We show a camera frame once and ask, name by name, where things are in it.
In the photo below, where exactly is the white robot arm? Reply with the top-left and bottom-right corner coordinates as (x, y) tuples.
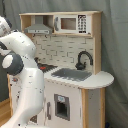
(0, 16), (44, 128)

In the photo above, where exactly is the wooden toy kitchen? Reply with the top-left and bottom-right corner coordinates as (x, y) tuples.
(6, 10), (115, 128)

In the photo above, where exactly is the black toy faucet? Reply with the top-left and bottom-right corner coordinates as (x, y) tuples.
(75, 51), (93, 70)

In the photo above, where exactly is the grey toy sink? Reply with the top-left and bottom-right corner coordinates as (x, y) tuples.
(52, 68), (92, 81)

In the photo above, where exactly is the black toy stovetop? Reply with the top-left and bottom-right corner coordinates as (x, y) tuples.
(37, 63), (55, 73)

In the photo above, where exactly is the white toy microwave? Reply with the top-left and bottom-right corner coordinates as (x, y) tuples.
(54, 14), (92, 34)

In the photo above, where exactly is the grey toy range hood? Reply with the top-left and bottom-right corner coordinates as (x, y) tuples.
(24, 15), (54, 36)

